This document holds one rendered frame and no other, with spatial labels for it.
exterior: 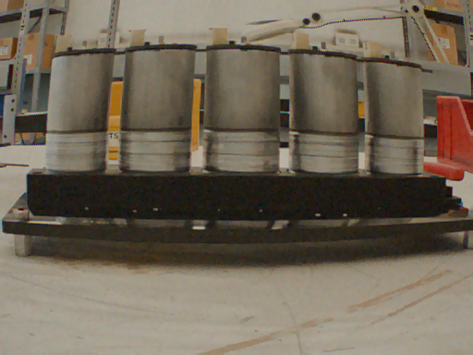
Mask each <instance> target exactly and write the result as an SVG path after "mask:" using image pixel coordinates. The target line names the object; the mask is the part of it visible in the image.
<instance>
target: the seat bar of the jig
mask: <svg viewBox="0 0 473 355"><path fill-rule="evenodd" d="M118 169H119V168H118V167H117V166H108V167H107V170H108V171H107V172H101V173H84V174H69V173H55V172H48V171H45V170H46V168H45V167H44V168H32V169H31V171H30V172H29V173H27V174H26V197H27V203H36V204H63V205H90V206H124V207H168V208H218V209H307V208H349V207H382V206H409V205H434V204H444V203H445V187H446V177H444V176H441V175H437V174H434V173H431V172H429V171H424V172H422V174H423V176H412V177H404V176H386V175H376V174H370V173H365V171H366V169H365V168H359V169H358V175H351V176H322V175H306V174H297V173H290V172H288V170H289V168H288V167H280V170H279V172H280V174H271V175H227V174H214V173H206V172H202V169H203V167H202V166H192V167H191V168H190V171H191V172H190V173H184V174H134V173H125V172H119V171H117V170H118Z"/></svg>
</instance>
